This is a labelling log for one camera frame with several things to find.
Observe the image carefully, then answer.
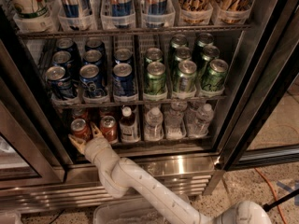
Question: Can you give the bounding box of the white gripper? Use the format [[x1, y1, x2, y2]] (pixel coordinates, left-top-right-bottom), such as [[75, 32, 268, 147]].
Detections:
[[68, 122, 113, 166]]

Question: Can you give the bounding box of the red coke can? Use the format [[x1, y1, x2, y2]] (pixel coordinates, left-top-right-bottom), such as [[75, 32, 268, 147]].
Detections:
[[72, 107, 90, 121], [100, 116, 118, 144], [71, 119, 92, 141], [99, 107, 114, 118]]

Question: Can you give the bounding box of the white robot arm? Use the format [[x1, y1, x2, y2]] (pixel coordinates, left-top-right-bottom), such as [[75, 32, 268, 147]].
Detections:
[[68, 126, 272, 224]]

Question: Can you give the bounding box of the front left blue pepsi can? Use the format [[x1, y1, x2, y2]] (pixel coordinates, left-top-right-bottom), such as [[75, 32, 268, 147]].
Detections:
[[46, 66, 77, 100]]

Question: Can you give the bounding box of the blue pepsi can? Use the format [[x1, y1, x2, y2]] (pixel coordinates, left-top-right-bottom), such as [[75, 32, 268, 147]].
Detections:
[[46, 66, 77, 100], [79, 64, 107, 98], [112, 63, 136, 97]]

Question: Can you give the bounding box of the front middle blue pepsi can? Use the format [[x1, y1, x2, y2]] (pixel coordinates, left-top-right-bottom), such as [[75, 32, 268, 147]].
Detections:
[[79, 64, 107, 98]]

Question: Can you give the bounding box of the front right blue pepsi can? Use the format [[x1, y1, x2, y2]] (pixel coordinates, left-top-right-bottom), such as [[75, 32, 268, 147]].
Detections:
[[112, 63, 136, 97]]

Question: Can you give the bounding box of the front left green can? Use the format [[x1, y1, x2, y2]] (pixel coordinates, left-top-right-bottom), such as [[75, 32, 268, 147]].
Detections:
[[145, 62, 166, 95]]

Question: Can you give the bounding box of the green can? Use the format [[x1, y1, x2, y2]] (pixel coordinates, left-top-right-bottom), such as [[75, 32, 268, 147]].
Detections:
[[201, 59, 228, 91], [145, 62, 166, 95], [173, 60, 197, 93]]

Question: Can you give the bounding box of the front middle green can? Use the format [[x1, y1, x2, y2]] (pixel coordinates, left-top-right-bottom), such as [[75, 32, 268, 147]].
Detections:
[[173, 60, 197, 93]]

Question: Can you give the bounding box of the stainless steel fridge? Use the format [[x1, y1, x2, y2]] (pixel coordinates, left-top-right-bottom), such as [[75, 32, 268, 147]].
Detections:
[[0, 0, 299, 215]]

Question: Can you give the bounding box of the front right green can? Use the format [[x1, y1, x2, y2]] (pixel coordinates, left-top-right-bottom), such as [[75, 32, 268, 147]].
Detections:
[[201, 59, 228, 91]]

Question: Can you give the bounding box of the fridge glass door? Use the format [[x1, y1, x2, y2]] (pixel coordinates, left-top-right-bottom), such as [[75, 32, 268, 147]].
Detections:
[[215, 0, 299, 171]]

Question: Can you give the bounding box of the brown drink bottle white label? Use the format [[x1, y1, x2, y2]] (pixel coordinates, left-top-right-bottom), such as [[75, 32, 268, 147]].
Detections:
[[120, 106, 140, 143]]

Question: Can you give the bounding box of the left clear water bottle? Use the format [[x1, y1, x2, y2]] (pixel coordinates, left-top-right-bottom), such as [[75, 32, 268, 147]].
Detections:
[[144, 107, 164, 141]]

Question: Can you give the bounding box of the clear water bottle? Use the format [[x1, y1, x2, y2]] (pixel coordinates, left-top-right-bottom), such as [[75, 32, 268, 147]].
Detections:
[[144, 107, 164, 141], [189, 104, 214, 137], [165, 102, 187, 140]]

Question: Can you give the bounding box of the clear plastic bin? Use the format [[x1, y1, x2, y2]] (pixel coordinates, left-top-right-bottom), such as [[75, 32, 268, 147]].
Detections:
[[93, 197, 170, 224]]

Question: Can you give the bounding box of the middle clear water bottle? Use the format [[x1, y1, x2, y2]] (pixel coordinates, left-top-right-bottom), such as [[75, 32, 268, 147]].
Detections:
[[165, 102, 187, 140]]

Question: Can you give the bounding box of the right clear water bottle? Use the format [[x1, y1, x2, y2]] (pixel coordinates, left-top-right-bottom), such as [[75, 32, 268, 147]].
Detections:
[[189, 104, 214, 137]]

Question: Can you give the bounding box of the black stand leg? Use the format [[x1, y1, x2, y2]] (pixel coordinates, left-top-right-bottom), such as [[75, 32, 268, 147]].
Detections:
[[263, 189, 299, 212]]

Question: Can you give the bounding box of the orange power cable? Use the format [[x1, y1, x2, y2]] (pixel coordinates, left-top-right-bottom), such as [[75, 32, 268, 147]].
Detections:
[[253, 167, 288, 224]]

